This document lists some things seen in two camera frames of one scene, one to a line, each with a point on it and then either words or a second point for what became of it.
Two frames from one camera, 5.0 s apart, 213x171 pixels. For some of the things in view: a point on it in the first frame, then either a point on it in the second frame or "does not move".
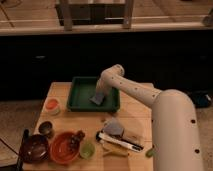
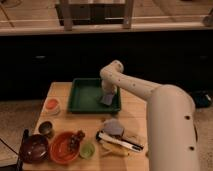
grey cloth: (113, 127) does not move
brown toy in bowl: (74, 141) does not move
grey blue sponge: (98, 98) to (108, 99)
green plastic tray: (82, 89) does not move
